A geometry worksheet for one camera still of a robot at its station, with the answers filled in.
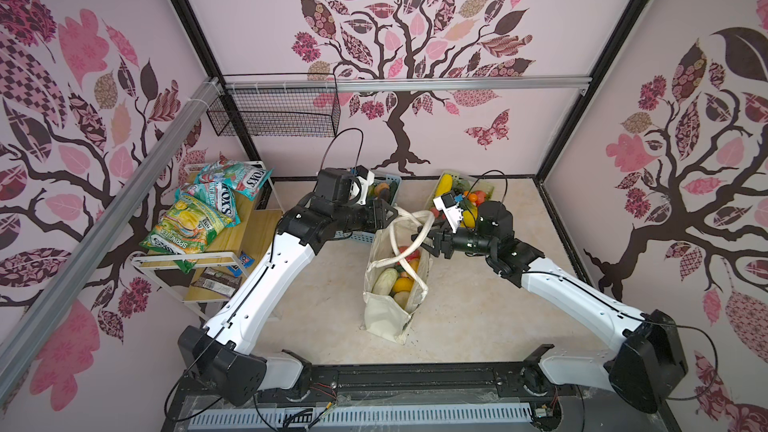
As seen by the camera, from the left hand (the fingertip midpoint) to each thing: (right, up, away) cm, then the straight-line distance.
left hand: (390, 219), depth 71 cm
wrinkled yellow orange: (+4, -19, +13) cm, 23 cm away
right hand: (+7, -3, +1) cm, 8 cm away
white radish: (-1, -18, +11) cm, 22 cm away
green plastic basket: (+30, +8, +39) cm, 50 cm away
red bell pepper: (+5, -8, -6) cm, 11 cm away
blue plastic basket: (-6, -5, +4) cm, 8 cm away
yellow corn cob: (+20, +11, +36) cm, 43 cm away
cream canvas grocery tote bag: (+2, -6, -2) cm, 7 cm away
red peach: (+33, +6, +37) cm, 50 cm away
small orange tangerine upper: (+29, +8, +42) cm, 52 cm away
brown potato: (-3, +10, +38) cm, 40 cm away
